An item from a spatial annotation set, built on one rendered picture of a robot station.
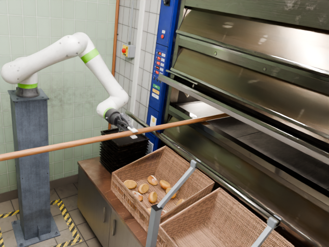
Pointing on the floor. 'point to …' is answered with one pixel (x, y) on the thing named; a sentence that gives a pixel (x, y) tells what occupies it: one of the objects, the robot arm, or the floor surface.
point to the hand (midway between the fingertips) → (132, 132)
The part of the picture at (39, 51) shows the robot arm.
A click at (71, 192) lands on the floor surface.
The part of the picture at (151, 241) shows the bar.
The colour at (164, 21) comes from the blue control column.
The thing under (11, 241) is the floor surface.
